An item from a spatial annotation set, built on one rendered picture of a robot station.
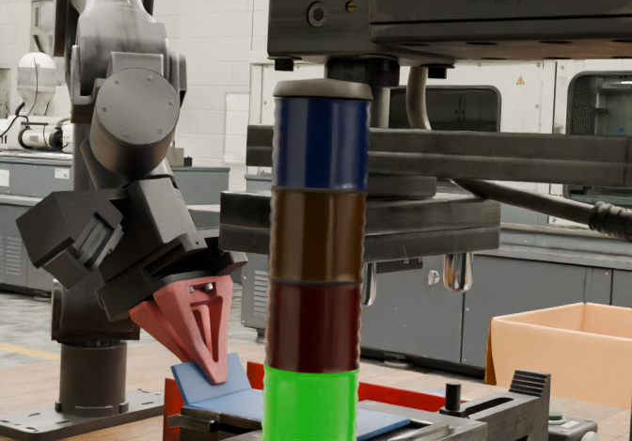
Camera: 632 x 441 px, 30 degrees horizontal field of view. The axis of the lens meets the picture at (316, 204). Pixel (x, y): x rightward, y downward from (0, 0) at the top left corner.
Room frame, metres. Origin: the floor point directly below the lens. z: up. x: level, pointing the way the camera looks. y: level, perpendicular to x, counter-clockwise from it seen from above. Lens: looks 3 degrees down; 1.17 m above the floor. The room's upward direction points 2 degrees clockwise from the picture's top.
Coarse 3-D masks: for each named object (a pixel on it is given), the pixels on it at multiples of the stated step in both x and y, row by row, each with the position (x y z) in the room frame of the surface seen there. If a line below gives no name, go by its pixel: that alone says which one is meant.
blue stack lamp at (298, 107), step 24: (288, 120) 0.45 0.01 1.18; (312, 120) 0.44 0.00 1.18; (336, 120) 0.44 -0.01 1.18; (360, 120) 0.45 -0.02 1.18; (288, 144) 0.45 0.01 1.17; (312, 144) 0.44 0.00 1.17; (336, 144) 0.44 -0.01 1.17; (360, 144) 0.45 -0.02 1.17; (288, 168) 0.45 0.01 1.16; (312, 168) 0.44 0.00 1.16; (336, 168) 0.44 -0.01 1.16; (360, 168) 0.45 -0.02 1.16
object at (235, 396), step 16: (176, 368) 0.81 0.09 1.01; (192, 368) 0.82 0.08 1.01; (240, 368) 0.86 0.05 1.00; (192, 384) 0.82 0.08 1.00; (208, 384) 0.83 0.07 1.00; (224, 384) 0.84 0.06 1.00; (240, 384) 0.85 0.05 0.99; (192, 400) 0.81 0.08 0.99; (208, 400) 0.82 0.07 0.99; (224, 400) 0.82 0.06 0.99; (240, 400) 0.82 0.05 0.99; (256, 400) 0.82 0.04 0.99; (256, 416) 0.78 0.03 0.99; (368, 416) 0.78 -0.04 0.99; (384, 416) 0.78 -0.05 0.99; (400, 416) 0.79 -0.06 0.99; (368, 432) 0.74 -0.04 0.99; (384, 432) 0.75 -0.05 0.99
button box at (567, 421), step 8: (552, 424) 1.04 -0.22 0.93; (560, 424) 1.04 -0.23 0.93; (568, 424) 1.04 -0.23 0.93; (576, 424) 1.05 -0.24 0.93; (584, 424) 1.05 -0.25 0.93; (592, 424) 1.05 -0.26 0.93; (552, 432) 1.02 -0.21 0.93; (560, 432) 1.02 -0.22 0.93; (568, 432) 1.01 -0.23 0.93; (576, 432) 1.02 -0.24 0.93; (584, 432) 1.04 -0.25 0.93; (592, 432) 1.03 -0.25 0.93; (552, 440) 1.02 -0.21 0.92; (560, 440) 1.01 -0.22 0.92; (568, 440) 1.01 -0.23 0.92; (576, 440) 1.02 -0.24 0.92; (584, 440) 1.02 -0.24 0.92; (592, 440) 1.03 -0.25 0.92
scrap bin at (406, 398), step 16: (256, 368) 1.12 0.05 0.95; (176, 384) 1.03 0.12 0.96; (256, 384) 1.12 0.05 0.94; (368, 384) 1.05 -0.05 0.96; (176, 400) 1.02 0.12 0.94; (384, 400) 1.03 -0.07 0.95; (400, 400) 1.02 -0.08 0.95; (416, 400) 1.02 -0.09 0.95; (432, 400) 1.01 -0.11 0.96; (464, 400) 0.99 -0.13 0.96; (176, 432) 1.02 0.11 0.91
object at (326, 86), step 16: (288, 80) 0.45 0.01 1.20; (304, 80) 0.44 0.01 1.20; (320, 80) 0.44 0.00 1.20; (336, 80) 0.45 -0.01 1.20; (288, 96) 0.45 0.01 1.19; (304, 96) 0.45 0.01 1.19; (320, 96) 0.44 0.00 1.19; (336, 96) 0.44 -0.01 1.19; (352, 96) 0.44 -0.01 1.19; (368, 96) 0.45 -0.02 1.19
